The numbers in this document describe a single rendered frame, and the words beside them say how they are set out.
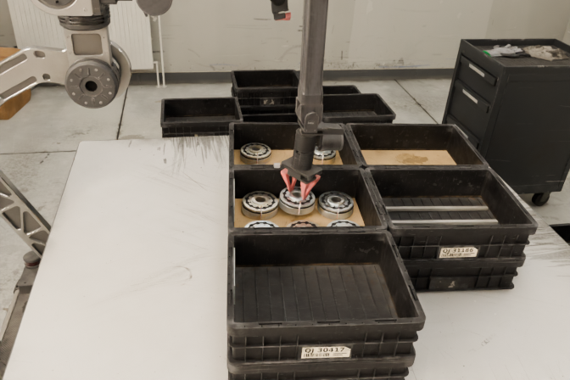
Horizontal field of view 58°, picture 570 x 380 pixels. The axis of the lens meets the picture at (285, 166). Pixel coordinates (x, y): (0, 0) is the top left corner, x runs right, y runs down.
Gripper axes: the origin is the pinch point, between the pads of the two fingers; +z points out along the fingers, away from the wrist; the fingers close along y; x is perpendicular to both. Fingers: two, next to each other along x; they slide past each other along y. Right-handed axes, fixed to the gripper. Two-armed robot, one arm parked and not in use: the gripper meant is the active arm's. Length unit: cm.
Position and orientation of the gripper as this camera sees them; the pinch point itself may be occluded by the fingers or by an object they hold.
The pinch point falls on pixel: (298, 192)
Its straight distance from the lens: 146.9
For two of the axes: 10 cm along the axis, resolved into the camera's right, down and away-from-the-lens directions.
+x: -6.4, 3.2, -7.0
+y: -7.6, -3.9, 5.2
